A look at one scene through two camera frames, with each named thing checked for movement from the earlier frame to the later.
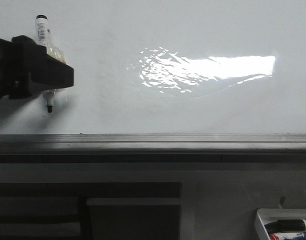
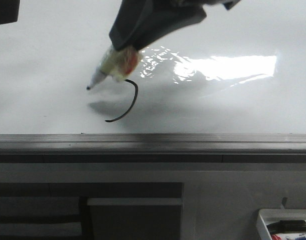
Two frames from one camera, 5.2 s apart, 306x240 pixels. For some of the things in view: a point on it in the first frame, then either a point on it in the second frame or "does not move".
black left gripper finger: x=31 y=69 → x=137 y=22
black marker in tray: x=285 y=225 does not move
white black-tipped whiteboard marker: x=41 y=34 → x=120 y=65
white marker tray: x=265 y=216 does not move
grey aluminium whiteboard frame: x=153 y=148 does not move
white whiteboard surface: x=167 y=67 does not move
